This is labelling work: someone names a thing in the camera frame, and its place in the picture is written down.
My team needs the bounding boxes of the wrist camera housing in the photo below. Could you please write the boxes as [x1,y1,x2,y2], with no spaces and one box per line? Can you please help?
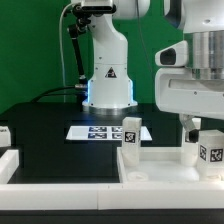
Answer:
[155,40,190,67]

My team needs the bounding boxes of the white fence bar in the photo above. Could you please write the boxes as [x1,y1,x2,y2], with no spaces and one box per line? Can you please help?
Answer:
[0,150,19,184]
[0,181,224,210]

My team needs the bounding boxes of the black cable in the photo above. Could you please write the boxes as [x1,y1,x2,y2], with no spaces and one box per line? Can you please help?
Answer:
[30,85,88,103]

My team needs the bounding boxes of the white marker sheet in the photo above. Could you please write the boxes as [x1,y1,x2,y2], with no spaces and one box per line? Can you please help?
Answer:
[66,126,152,141]

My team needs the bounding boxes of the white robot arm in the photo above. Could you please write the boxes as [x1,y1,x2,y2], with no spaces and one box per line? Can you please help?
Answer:
[71,0,224,134]

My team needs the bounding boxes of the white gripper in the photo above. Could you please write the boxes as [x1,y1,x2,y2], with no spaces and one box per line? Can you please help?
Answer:
[155,68,224,143]

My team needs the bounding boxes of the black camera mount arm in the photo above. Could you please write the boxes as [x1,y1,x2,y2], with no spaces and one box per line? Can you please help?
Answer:
[68,3,116,89]

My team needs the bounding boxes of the white cable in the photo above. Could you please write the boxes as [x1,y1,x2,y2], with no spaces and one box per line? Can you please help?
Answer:
[58,2,81,88]

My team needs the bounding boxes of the white front fence bar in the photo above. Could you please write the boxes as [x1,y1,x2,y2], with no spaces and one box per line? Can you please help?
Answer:
[0,181,224,210]

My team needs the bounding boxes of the white left fence bar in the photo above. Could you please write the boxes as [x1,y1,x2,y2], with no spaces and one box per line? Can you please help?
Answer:
[0,150,19,184]

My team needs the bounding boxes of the white square tabletop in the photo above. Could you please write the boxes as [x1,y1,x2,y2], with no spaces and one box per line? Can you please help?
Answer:
[117,147,224,182]

